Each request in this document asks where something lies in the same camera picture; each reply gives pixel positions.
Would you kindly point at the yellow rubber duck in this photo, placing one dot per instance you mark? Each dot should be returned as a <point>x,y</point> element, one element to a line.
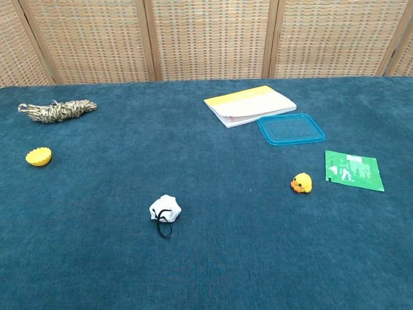
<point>302,182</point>

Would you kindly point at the yellow and white notebook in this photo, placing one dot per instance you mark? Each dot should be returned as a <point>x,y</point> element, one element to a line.
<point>248,105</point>

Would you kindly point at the blue clear plastic lid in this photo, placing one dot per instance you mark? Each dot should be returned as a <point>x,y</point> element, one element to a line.
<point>290,129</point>

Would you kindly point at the woven wooden folding screen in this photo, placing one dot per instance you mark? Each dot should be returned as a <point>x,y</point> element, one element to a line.
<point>209,38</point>

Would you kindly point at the green printed sachet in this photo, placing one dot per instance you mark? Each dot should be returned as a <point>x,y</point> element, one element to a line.
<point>353,170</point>

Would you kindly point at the yellow plastic half shell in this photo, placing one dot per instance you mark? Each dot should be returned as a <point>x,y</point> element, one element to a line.
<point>38,157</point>

